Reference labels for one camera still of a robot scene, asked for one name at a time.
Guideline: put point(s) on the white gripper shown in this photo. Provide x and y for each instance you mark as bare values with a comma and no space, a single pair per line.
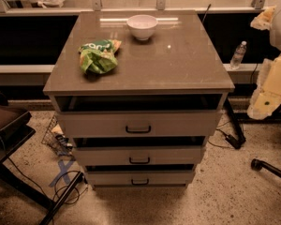
263,104

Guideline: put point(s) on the grey drawer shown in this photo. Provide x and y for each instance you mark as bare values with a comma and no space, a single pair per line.
137,124
143,155
139,178

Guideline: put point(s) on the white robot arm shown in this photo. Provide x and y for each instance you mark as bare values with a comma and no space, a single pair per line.
275,39

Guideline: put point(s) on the grey three-drawer cabinet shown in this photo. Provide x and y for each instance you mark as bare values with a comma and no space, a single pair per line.
176,70

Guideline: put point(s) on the clear plastic water bottle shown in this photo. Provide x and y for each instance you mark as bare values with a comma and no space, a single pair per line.
238,55

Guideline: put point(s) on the black table leg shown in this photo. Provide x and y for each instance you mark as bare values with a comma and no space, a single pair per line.
233,119

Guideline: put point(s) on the black power adapter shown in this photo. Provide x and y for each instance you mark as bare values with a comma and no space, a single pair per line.
231,140

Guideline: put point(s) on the black chair leg caster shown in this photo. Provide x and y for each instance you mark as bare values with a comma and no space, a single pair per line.
258,165

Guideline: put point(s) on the white bowl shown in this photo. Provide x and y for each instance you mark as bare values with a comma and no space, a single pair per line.
142,27

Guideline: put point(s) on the green chip bag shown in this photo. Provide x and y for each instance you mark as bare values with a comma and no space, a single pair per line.
99,56

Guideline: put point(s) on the blue tape cross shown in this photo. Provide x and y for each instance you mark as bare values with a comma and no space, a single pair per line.
64,166

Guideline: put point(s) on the black stand on left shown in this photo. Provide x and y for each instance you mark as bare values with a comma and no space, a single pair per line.
14,132

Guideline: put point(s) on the wire basket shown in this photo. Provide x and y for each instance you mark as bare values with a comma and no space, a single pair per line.
55,139

